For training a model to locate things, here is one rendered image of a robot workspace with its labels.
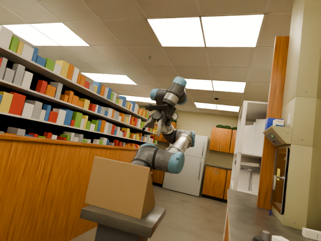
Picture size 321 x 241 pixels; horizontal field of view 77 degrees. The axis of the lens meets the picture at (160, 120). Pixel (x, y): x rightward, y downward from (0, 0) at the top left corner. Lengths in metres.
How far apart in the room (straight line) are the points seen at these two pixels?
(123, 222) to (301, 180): 1.03
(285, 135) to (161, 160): 0.79
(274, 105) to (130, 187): 1.34
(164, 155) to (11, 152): 1.32
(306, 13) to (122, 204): 1.61
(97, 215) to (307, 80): 1.40
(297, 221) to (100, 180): 1.12
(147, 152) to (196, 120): 6.10
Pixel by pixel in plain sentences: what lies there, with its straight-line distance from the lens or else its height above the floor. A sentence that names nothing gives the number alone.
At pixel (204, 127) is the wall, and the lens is 7.07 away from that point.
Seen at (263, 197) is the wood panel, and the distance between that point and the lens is 1.82.
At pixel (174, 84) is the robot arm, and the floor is 1.60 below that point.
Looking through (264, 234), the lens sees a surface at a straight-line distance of 0.98.
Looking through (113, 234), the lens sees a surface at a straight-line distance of 1.04.
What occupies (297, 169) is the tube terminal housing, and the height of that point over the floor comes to 1.27.
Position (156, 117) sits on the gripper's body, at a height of 1.40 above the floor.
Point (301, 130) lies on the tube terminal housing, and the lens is 1.49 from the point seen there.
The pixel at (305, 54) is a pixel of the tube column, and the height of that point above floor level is 1.99.
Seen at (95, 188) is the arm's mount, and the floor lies 1.02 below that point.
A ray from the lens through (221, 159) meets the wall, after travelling 6.97.
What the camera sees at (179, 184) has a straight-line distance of 6.49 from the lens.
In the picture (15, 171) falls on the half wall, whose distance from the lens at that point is 2.07.
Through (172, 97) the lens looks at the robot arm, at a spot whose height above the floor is 1.52.
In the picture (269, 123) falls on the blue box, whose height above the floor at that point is 1.56.
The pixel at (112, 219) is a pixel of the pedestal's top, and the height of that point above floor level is 0.93.
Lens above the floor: 1.26
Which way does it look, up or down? 7 degrees up
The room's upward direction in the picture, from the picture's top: 10 degrees clockwise
